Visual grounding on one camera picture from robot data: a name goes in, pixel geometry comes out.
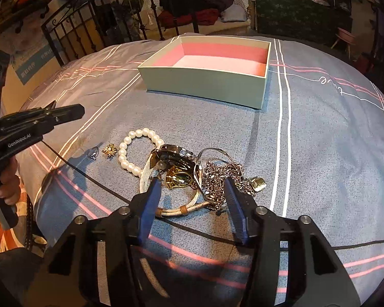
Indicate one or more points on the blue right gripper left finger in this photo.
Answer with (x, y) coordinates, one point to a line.
(148, 203)

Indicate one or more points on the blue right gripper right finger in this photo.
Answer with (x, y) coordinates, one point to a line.
(237, 203)

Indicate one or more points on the left hand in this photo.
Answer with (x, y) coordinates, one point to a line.
(10, 189)

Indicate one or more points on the gold heart pendant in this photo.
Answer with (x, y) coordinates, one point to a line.
(258, 184)

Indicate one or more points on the gold flower brooch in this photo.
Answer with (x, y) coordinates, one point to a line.
(110, 150)

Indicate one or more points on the blue striped bed sheet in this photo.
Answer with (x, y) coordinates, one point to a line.
(318, 142)

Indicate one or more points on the pale green pink-lined box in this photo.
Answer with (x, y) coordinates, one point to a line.
(221, 68)

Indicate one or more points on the grey pillow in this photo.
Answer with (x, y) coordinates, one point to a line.
(233, 13)

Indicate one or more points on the white wicker swing seat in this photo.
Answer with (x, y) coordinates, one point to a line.
(153, 30)

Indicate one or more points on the green patterned cabinet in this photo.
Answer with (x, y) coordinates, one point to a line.
(298, 19)

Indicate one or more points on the red and black clothes pile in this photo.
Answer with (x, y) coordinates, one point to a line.
(179, 11)

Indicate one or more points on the pink basin on stool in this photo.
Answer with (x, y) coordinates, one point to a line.
(347, 37)

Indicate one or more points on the black iron bed frame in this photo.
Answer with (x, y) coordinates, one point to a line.
(80, 27)

